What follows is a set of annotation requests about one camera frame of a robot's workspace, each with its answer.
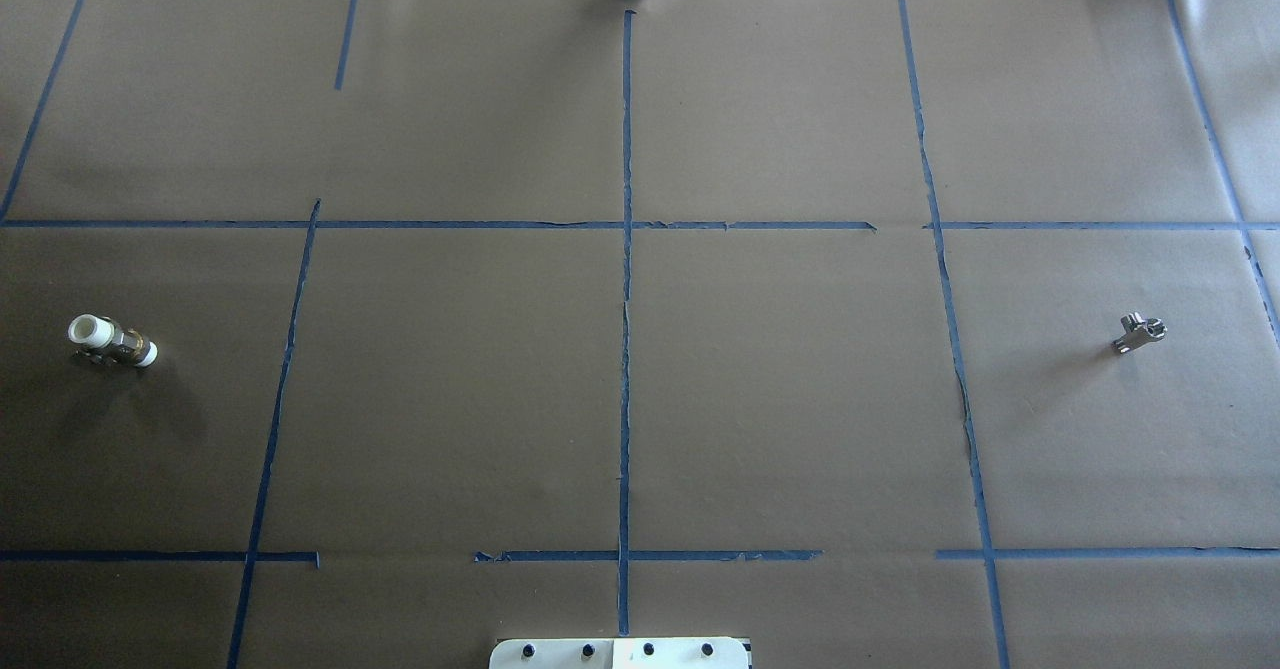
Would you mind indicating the small chrome angle valve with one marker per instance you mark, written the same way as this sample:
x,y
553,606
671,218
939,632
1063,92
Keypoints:
x,y
1138,331

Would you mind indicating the white PPR pipe brass fitting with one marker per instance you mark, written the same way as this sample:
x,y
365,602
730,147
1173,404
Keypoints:
x,y
103,340

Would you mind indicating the brown paper table cover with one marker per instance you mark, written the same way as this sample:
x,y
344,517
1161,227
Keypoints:
x,y
790,320

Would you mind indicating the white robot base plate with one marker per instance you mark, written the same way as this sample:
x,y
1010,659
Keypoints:
x,y
623,652

